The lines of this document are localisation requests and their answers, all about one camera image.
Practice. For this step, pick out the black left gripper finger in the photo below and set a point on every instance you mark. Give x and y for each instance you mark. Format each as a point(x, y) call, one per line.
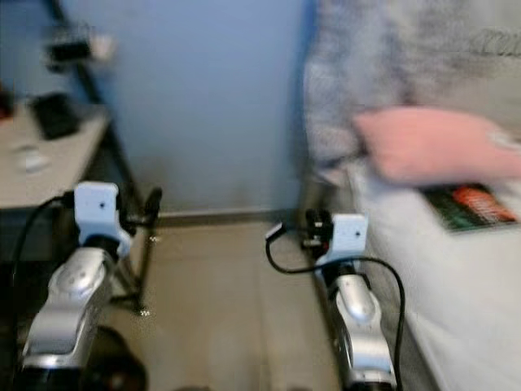
point(153, 204)

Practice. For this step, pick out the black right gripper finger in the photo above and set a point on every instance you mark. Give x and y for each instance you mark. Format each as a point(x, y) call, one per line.
point(311, 218)
point(324, 217)

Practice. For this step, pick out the pink pillow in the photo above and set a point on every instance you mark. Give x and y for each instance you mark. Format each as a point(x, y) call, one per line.
point(431, 145)

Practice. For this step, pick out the dark red green book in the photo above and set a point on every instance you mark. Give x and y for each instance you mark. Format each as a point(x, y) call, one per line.
point(472, 205)

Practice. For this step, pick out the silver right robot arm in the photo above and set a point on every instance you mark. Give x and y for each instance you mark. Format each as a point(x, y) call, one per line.
point(358, 318)

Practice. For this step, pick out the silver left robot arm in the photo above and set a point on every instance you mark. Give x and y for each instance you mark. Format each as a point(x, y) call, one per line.
point(73, 293)

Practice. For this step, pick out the small white object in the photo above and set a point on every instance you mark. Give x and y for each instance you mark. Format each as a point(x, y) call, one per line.
point(32, 159)

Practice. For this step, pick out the flat black box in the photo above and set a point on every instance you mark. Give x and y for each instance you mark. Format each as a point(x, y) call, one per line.
point(55, 116)

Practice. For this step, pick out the white quilted mattress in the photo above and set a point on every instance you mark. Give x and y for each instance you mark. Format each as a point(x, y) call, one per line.
point(456, 285)

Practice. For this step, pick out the white black clamped device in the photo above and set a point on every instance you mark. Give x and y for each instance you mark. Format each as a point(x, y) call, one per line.
point(73, 50)

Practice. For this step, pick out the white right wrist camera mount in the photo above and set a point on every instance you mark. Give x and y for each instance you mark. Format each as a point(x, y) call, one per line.
point(347, 236)

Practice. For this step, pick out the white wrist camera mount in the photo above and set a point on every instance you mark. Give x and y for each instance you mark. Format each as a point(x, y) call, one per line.
point(98, 210)
point(347, 236)

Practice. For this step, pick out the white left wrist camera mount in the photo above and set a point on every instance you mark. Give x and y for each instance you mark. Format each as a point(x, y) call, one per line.
point(98, 210)

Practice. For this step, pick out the grey desk black frame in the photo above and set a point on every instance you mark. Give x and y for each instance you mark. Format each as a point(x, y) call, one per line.
point(49, 175)

